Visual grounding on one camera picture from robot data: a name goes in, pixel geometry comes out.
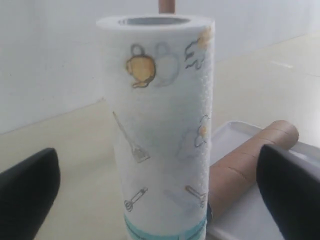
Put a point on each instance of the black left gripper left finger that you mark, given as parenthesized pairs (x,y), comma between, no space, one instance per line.
(27,193)

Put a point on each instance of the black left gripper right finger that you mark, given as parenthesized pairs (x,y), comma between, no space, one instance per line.
(290,192)

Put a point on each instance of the brown cardboard tube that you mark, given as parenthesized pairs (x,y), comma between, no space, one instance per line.
(235,173)

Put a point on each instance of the white printed paper towel roll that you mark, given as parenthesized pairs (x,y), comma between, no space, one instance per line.
(158,77)

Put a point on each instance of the wooden paper towel holder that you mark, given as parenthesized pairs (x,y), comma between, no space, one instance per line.
(166,6)

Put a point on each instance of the white rectangular tray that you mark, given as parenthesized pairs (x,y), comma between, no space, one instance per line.
(248,217)

